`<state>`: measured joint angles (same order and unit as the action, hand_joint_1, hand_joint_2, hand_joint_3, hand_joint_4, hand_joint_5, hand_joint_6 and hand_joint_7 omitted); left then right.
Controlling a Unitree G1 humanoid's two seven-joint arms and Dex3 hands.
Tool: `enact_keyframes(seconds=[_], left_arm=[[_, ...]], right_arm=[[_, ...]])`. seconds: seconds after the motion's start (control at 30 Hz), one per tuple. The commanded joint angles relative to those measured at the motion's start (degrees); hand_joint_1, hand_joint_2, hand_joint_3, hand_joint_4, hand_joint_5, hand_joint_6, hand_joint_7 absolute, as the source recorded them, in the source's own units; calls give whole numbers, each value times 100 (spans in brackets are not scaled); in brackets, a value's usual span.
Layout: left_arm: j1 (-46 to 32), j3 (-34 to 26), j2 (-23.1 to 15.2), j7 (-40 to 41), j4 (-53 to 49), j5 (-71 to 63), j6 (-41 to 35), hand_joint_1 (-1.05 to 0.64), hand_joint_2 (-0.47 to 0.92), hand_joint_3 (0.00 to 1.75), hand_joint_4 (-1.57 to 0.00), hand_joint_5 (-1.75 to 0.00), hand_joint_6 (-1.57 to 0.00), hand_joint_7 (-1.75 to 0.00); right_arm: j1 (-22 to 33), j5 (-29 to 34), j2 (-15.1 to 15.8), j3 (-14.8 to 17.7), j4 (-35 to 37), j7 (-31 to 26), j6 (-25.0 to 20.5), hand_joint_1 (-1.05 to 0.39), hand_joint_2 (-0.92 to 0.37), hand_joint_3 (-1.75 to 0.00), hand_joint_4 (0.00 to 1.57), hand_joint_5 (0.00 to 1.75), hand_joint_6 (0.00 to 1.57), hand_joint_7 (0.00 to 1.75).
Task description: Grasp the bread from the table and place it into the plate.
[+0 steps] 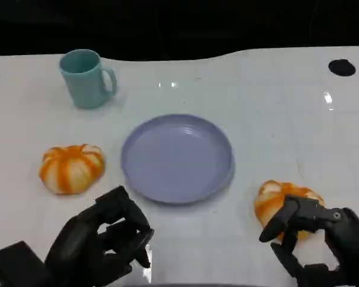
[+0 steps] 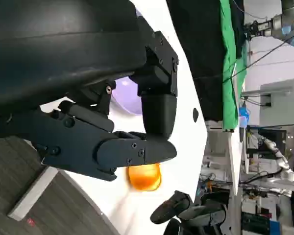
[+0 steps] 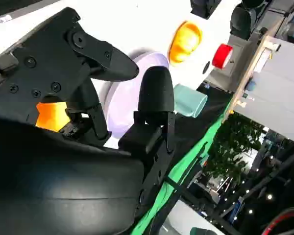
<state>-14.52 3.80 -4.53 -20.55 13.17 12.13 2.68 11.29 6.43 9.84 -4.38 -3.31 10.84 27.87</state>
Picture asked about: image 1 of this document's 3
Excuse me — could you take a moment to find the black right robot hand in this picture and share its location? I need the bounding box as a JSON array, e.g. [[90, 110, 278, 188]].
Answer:
[[258, 194, 359, 287]]

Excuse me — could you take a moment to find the pale green mug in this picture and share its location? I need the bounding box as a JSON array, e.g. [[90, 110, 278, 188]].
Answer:
[[59, 48, 118, 109]]

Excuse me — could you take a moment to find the black table cable hole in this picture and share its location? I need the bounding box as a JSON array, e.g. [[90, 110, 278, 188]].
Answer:
[[328, 59, 357, 77]]

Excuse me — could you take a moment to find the orange white toy bread roll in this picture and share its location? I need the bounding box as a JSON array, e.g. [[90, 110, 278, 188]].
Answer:
[[254, 179, 325, 241], [38, 143, 106, 196]]

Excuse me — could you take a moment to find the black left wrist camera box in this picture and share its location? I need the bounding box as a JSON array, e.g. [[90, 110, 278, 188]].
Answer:
[[0, 240, 50, 287]]

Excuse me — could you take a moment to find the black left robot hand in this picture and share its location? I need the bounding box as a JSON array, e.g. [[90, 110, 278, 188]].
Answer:
[[44, 185, 155, 287]]

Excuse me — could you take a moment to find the lilac plate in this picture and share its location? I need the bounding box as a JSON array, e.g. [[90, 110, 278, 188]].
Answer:
[[120, 113, 236, 206]]

